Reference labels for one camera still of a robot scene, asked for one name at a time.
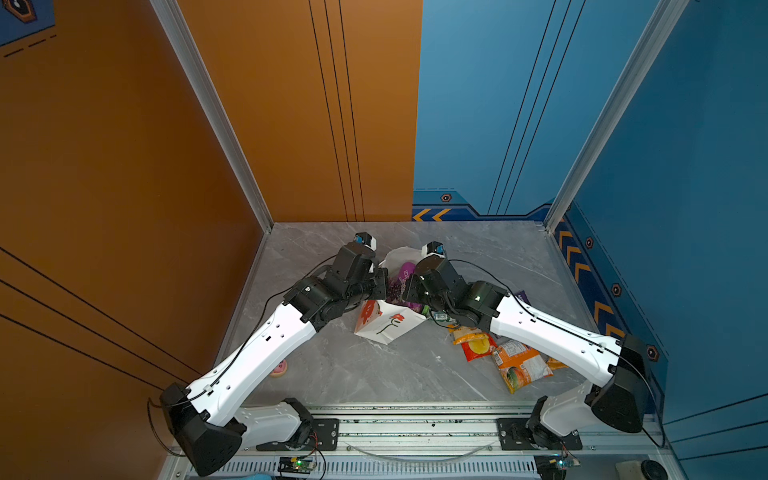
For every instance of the purple snack packet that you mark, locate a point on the purple snack packet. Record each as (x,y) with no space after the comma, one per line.
(521,295)

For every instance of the green white snack packet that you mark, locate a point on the green white snack packet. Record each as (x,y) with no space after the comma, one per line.
(442,319)

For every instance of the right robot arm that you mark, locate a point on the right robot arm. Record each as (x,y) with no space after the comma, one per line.
(616,390)

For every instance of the magenta grape snack bag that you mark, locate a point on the magenta grape snack bag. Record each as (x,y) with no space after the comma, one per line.
(396,288)

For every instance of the pink pig toy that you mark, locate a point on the pink pig toy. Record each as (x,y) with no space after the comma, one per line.
(279,370)

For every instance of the red yellow snack packet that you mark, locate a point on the red yellow snack packet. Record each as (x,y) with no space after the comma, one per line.
(474,343)

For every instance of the orange white snack bag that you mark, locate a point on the orange white snack bag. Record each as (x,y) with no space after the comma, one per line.
(519,365)

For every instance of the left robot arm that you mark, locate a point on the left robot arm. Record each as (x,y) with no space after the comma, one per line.
(206,417)

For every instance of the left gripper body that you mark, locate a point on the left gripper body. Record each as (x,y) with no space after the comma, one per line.
(373,287)

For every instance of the white paper bag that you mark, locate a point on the white paper bag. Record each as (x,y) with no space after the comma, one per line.
(382,322)

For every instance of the green circuit board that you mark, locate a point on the green circuit board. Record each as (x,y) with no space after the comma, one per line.
(296,466)
(555,467)

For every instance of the black round knob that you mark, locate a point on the black round knob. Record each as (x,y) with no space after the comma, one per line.
(653,470)

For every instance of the aluminium frame rail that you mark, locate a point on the aluminium frame rail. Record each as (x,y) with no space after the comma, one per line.
(458,440)

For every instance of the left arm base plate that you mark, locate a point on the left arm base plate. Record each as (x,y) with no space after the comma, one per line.
(322,433)

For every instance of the green circuit board left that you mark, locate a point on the green circuit board left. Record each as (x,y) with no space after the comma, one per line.
(296,466)

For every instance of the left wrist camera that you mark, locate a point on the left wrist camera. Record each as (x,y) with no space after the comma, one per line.
(366,239)

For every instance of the green circuit board right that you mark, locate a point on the green circuit board right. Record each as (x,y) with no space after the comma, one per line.
(555,467)

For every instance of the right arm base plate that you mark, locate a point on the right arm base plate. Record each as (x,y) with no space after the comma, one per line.
(514,435)

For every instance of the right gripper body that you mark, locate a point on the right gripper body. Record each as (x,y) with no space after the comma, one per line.
(417,292)

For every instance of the small orange snack packet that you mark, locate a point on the small orange snack packet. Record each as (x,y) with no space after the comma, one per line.
(554,364)

